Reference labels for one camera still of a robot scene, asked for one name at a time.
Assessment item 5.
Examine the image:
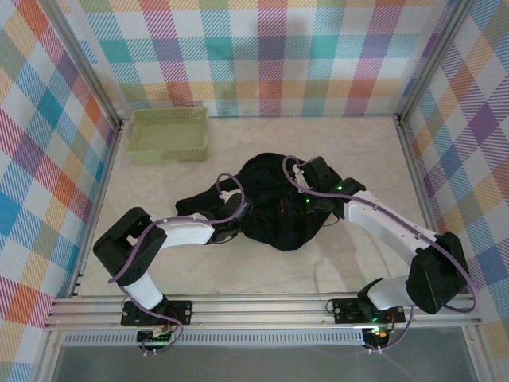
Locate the black t-shirt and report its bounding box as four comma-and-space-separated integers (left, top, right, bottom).
175, 151, 345, 252

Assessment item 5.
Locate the green plastic basket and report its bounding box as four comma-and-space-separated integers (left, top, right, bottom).
125, 106, 211, 165

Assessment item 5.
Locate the grey metal base panel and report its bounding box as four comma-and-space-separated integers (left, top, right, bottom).
51, 345, 478, 382

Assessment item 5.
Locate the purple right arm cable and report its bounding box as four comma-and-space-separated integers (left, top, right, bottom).
281, 154, 478, 355

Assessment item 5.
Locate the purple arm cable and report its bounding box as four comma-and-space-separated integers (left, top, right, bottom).
281, 154, 478, 355
107, 172, 248, 356

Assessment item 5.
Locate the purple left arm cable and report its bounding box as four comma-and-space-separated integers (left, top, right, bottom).
107, 172, 248, 356

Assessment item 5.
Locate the aluminium table side rail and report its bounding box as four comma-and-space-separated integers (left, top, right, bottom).
68, 119, 124, 299
393, 114, 442, 240

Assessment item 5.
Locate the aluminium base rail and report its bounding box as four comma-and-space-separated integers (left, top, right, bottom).
42, 292, 483, 332

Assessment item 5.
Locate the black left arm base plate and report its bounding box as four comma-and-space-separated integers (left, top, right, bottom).
120, 299, 195, 328

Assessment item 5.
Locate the slotted grey cable duct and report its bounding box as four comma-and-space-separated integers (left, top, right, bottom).
62, 332, 366, 348

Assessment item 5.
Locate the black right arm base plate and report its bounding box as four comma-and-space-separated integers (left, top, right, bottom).
331, 296, 407, 325

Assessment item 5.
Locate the aluminium corner post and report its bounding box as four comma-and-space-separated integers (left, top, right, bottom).
37, 0, 125, 131
394, 0, 477, 127

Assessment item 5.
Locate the aluminium frame leg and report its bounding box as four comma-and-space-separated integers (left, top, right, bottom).
463, 324, 500, 382
33, 329, 67, 382

